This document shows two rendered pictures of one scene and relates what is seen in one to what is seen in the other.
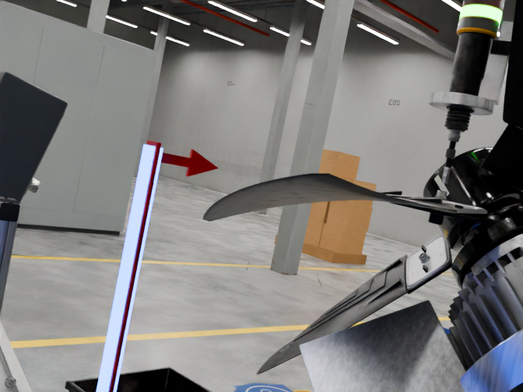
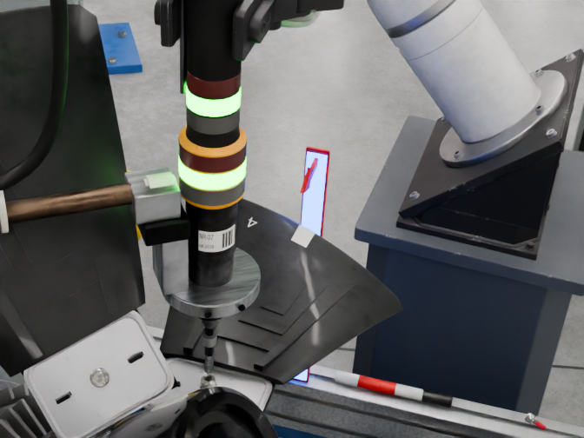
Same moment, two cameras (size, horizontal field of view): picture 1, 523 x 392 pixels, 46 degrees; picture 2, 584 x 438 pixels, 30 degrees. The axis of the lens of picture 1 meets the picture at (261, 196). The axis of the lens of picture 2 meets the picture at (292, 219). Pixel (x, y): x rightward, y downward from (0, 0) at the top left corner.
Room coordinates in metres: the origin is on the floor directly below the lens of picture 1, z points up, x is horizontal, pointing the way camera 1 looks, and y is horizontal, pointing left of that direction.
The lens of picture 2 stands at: (1.14, -0.58, 1.80)
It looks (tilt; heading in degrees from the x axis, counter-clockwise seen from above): 37 degrees down; 134
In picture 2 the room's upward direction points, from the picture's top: 4 degrees clockwise
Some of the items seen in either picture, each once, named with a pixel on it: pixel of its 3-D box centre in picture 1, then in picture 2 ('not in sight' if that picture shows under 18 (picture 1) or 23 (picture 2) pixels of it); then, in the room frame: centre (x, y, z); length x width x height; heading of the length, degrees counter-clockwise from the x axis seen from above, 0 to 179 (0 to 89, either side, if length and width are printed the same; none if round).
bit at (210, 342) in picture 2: (448, 160); (209, 346); (0.69, -0.20, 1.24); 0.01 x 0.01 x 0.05
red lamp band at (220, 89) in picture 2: not in sight; (214, 76); (0.69, -0.20, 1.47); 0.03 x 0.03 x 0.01
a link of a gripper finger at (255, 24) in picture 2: not in sight; (274, 16); (0.71, -0.17, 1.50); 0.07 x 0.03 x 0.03; 122
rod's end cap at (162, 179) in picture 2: not in sight; (160, 189); (0.68, -0.23, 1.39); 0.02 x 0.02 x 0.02; 67
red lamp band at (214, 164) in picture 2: (482, 5); (212, 146); (0.69, -0.20, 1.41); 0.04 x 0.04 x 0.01
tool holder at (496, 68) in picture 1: (479, 67); (196, 233); (0.69, -0.21, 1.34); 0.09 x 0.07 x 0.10; 67
